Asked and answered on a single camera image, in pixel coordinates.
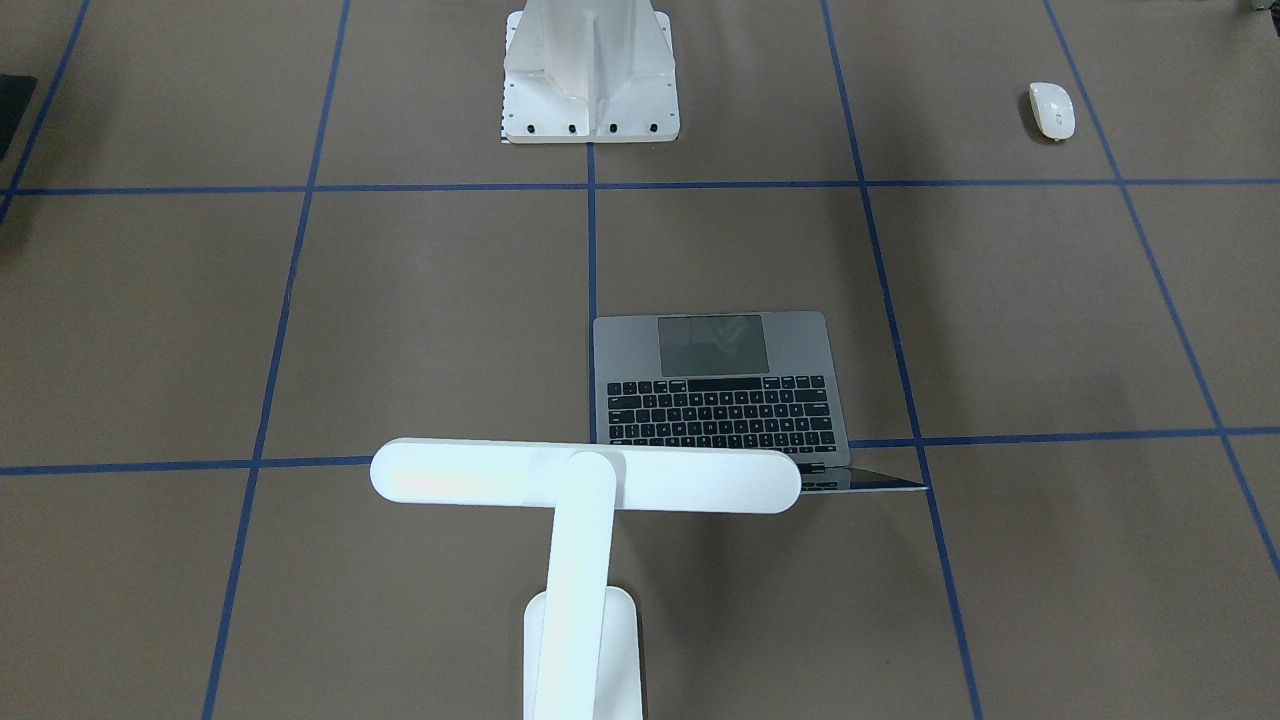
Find grey laptop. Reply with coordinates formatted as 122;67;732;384
591;311;922;495

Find white computer mouse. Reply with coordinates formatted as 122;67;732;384
1028;81;1076;142

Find black mouse pad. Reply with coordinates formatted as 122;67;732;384
0;74;38;159

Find white desk lamp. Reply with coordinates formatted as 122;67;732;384
370;438;803;719

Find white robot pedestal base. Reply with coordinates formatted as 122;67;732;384
500;1;681;145

